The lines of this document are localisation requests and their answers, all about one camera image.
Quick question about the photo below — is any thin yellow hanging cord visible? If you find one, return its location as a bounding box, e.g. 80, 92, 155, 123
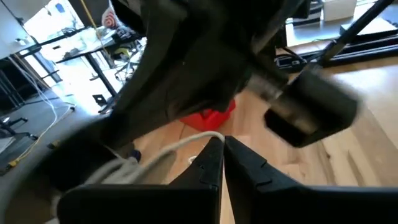
79, 0, 104, 42

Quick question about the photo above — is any black plastic spool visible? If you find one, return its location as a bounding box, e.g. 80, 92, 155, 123
0, 119, 175, 218

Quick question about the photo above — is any black desk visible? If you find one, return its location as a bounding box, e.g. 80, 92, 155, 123
54, 26, 147, 98

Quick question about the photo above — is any black stool base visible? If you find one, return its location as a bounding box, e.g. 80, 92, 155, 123
0, 116, 39, 141

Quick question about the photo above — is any white bag red spiral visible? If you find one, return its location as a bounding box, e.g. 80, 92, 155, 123
101, 6, 121, 30

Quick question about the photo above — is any white cord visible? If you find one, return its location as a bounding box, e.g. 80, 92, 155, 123
83, 130, 226, 188

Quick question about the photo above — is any red plastic bin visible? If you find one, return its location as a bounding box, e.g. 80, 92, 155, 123
179, 99, 236, 132

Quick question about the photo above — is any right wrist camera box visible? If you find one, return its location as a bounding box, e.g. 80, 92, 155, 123
248, 67, 361, 149

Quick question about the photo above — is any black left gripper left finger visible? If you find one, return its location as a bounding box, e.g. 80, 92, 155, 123
57, 136, 224, 224

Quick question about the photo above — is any white floor cable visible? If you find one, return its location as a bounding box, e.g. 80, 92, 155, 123
7, 55, 76, 126

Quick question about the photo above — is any black shelf rack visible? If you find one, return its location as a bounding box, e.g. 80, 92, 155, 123
0, 58, 26, 110

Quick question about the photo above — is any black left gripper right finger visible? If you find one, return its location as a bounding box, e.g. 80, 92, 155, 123
224, 136, 398, 224

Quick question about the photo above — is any whiteboard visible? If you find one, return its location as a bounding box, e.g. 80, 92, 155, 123
0, 1, 35, 60

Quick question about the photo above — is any black floor bracket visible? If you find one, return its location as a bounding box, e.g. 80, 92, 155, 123
92, 93, 107, 107

